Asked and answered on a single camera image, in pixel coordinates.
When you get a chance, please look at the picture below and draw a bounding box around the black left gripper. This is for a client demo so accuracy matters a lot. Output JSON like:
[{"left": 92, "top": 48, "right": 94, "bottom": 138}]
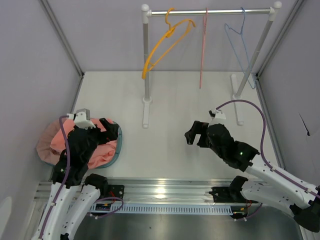
[{"left": 82, "top": 117, "right": 118, "bottom": 161}]

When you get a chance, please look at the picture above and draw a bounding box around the salmon pink skirt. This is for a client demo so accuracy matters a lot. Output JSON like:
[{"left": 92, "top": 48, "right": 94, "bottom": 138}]
[{"left": 50, "top": 118, "right": 119, "bottom": 170}]

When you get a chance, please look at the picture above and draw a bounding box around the blue wire hanger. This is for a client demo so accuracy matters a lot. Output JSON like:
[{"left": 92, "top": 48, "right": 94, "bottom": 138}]
[{"left": 224, "top": 7, "right": 252, "bottom": 75}]

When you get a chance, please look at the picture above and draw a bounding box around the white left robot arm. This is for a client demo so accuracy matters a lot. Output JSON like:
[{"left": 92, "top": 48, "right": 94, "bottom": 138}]
[{"left": 32, "top": 112, "right": 124, "bottom": 240}]

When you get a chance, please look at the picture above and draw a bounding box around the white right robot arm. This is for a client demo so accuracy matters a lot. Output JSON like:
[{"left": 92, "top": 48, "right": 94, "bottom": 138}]
[{"left": 184, "top": 121, "right": 320, "bottom": 233}]

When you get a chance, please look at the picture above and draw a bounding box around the orange plastic hanger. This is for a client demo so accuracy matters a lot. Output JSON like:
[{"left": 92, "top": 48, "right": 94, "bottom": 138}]
[{"left": 141, "top": 7, "right": 197, "bottom": 80}]

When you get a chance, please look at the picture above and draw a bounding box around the teal plastic basket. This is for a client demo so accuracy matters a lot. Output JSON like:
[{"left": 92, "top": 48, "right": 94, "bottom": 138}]
[{"left": 92, "top": 118, "right": 123, "bottom": 169}]

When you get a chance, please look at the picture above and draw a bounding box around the dusty pink pleated garment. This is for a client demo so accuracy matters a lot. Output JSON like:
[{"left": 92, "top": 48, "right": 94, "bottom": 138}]
[{"left": 36, "top": 119, "right": 66, "bottom": 166}]

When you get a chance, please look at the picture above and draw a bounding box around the white and silver clothes rack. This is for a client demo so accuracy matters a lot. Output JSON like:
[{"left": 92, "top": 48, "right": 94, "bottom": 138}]
[{"left": 141, "top": 1, "right": 282, "bottom": 129}]

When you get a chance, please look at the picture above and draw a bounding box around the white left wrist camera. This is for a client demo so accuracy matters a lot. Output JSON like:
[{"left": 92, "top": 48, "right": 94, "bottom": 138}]
[{"left": 67, "top": 108, "right": 96, "bottom": 130}]

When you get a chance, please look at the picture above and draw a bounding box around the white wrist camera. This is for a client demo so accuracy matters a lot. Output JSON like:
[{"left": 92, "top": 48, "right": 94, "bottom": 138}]
[
  {"left": 209, "top": 108, "right": 226, "bottom": 125},
  {"left": 67, "top": 108, "right": 96, "bottom": 130}
]

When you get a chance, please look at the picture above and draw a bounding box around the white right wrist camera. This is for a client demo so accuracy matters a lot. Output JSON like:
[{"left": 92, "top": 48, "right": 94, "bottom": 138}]
[{"left": 209, "top": 108, "right": 226, "bottom": 125}]

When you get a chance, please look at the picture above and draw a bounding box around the aluminium mounting rail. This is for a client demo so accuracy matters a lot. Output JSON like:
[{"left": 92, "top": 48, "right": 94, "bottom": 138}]
[{"left": 33, "top": 177, "right": 266, "bottom": 203}]

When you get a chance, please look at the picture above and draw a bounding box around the white slotted cable duct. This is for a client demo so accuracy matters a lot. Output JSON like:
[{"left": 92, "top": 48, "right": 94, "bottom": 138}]
[{"left": 90, "top": 202, "right": 233, "bottom": 216}]

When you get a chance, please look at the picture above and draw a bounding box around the pink wire hanger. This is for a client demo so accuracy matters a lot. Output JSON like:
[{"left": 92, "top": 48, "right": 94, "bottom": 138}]
[{"left": 199, "top": 8, "right": 208, "bottom": 89}]

